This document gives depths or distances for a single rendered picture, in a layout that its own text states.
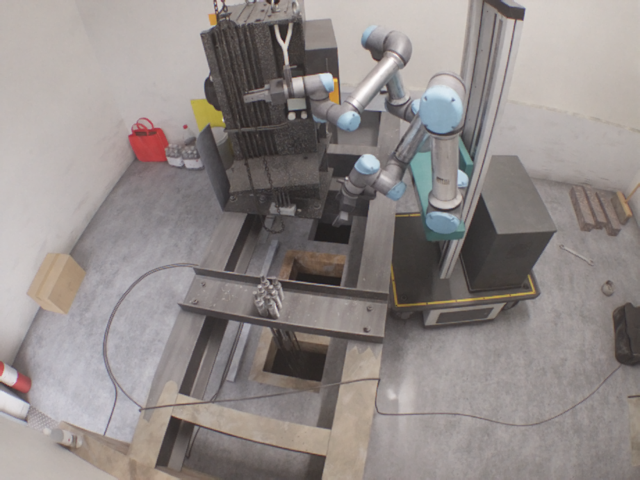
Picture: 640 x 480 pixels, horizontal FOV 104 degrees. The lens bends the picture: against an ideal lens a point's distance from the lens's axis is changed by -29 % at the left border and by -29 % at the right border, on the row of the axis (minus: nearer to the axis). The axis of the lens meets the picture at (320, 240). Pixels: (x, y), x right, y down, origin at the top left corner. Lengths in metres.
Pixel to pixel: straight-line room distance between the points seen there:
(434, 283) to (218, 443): 1.52
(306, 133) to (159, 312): 1.60
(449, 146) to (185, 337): 1.29
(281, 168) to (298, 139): 0.17
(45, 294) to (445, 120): 2.85
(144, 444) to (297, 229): 1.84
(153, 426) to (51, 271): 1.90
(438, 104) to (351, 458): 1.17
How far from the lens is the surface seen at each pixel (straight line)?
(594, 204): 3.43
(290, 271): 2.43
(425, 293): 1.97
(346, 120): 1.26
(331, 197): 2.00
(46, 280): 3.11
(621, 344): 2.71
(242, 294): 1.61
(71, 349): 2.93
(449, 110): 0.95
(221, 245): 1.82
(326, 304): 1.52
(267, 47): 1.56
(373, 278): 1.59
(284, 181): 1.68
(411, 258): 2.09
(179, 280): 2.67
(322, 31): 1.70
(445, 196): 1.16
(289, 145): 1.80
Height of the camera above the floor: 2.00
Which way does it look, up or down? 51 degrees down
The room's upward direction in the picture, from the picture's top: 8 degrees counter-clockwise
